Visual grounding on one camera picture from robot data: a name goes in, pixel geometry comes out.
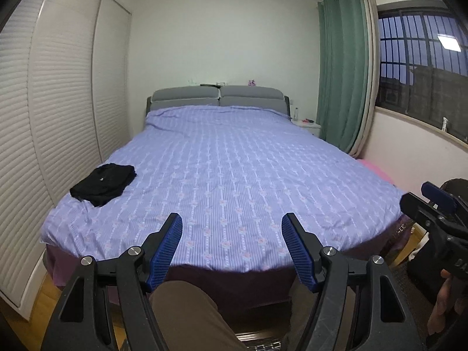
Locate grey padded headboard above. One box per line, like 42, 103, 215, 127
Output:
146, 85, 290, 119

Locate person's leg in brown trousers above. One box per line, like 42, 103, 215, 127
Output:
149, 281, 249, 351

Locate barred window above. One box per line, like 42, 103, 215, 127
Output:
376, 2, 468, 140

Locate bed with purple floral sheet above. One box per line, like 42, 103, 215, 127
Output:
38, 104, 414, 308

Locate white nightstand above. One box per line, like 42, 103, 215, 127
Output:
291, 119, 322, 137

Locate green curtain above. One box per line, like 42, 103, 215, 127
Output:
316, 0, 370, 154

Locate black pants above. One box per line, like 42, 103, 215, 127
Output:
69, 163, 137, 208

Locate cream curtain lining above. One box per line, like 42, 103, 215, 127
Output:
351, 0, 381, 158

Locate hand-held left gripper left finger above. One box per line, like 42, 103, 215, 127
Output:
40, 212, 183, 351

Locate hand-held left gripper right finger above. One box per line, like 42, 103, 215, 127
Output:
281, 212, 417, 351

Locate person's right hand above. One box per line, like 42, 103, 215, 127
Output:
426, 269, 466, 337

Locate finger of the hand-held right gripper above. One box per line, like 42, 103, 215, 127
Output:
400, 192, 457, 238
420, 182, 468, 227

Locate white louvred wardrobe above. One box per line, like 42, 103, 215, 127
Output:
0, 0, 132, 320

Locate pink cloth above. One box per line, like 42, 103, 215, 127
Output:
356, 158, 397, 187

